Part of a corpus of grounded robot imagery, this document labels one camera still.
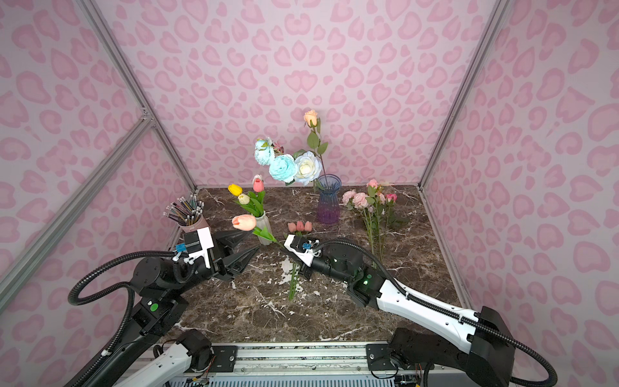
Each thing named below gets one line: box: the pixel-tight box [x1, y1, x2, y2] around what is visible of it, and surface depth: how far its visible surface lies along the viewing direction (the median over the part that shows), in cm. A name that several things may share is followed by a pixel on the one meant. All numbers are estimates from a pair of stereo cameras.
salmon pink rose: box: [365, 178, 383, 263], surface depth 106 cm
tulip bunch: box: [227, 174, 266, 218], surface depth 81 cm
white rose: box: [294, 150, 323, 187], surface depth 67 cm
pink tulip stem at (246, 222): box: [232, 213, 286, 250], surface depth 50 cm
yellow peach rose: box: [303, 109, 329, 178], surface depth 88 cm
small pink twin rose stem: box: [341, 189, 374, 254], surface depth 106 cm
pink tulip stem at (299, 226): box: [295, 220, 305, 234], surface depth 103 cm
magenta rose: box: [385, 193, 398, 230], surface depth 112 cm
